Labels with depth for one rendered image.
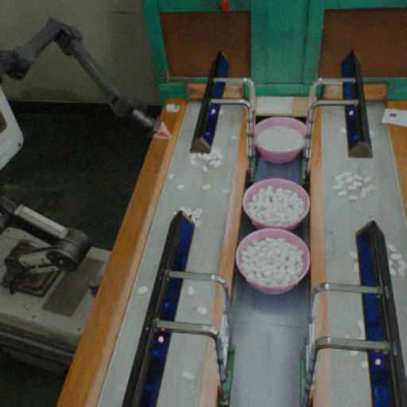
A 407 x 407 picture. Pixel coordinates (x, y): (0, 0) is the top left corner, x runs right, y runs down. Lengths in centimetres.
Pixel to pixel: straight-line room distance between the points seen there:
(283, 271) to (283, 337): 23
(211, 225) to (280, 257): 31
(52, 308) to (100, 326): 50
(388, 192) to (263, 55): 87
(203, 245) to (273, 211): 32
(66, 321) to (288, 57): 156
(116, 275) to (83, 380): 39
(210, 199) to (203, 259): 31
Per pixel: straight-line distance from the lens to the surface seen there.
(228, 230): 183
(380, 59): 244
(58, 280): 221
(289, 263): 176
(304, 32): 234
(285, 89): 247
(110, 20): 348
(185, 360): 157
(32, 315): 215
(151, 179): 208
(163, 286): 127
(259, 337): 167
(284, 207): 194
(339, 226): 190
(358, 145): 170
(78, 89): 387
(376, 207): 199
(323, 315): 163
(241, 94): 244
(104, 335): 164
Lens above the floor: 215
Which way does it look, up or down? 46 degrees down
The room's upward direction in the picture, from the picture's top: 7 degrees counter-clockwise
